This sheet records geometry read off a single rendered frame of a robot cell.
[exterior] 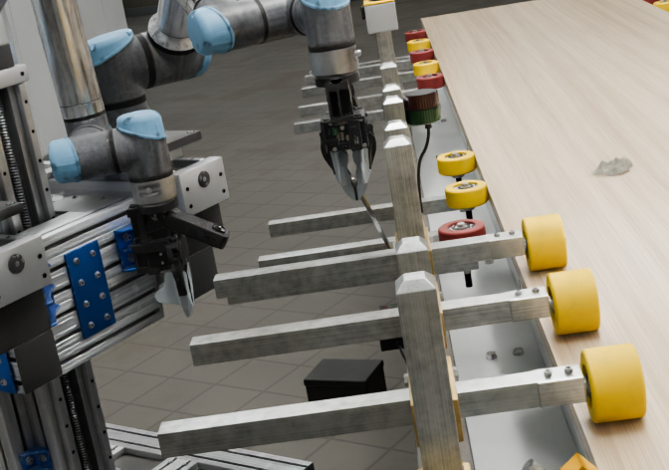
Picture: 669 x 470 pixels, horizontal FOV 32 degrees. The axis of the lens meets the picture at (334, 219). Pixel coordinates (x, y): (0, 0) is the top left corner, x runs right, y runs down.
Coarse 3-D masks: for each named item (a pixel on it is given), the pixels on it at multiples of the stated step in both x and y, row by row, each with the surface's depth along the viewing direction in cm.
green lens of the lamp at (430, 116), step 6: (438, 108) 197; (408, 114) 197; (414, 114) 196; (420, 114) 196; (426, 114) 196; (432, 114) 196; (438, 114) 197; (408, 120) 198; (414, 120) 197; (420, 120) 196; (426, 120) 196; (432, 120) 197
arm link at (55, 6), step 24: (48, 0) 198; (72, 0) 201; (48, 24) 200; (72, 24) 201; (48, 48) 201; (72, 48) 201; (72, 72) 202; (72, 96) 203; (96, 96) 205; (72, 120) 205; (96, 120) 205
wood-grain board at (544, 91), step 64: (576, 0) 454; (640, 0) 426; (448, 64) 362; (512, 64) 344; (576, 64) 328; (640, 64) 313; (512, 128) 265; (576, 128) 256; (640, 128) 247; (512, 192) 217; (576, 192) 210; (640, 192) 204; (576, 256) 178; (640, 256) 174; (640, 320) 152; (640, 448) 120
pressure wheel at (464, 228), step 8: (448, 224) 202; (456, 224) 202; (464, 224) 200; (472, 224) 201; (480, 224) 199; (440, 232) 199; (448, 232) 198; (456, 232) 197; (464, 232) 197; (472, 232) 197; (480, 232) 198; (440, 240) 200
